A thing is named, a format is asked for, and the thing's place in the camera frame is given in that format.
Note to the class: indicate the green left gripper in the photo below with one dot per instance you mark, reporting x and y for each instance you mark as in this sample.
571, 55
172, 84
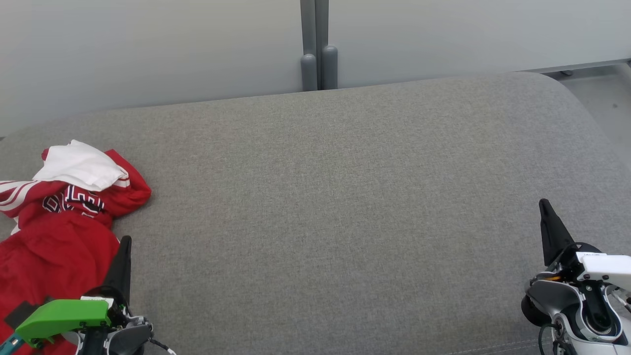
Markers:
64, 313

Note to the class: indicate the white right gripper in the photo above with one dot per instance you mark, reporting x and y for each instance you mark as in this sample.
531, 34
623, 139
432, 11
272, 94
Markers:
606, 268

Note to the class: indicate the plain red shorts white trim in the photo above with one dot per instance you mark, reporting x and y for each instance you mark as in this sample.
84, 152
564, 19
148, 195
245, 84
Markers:
49, 256

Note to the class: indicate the red jersey white sleeves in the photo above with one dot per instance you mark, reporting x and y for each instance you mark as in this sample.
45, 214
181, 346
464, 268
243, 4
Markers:
79, 165

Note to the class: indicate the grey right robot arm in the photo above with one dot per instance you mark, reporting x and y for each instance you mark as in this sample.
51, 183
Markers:
552, 296

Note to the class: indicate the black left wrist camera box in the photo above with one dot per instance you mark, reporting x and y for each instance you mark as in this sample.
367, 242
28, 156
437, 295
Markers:
22, 311

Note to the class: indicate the grey partition base rail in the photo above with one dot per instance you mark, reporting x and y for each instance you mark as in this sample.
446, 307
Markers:
581, 66

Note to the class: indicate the grey partition post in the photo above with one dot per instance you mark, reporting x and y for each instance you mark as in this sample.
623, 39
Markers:
318, 44

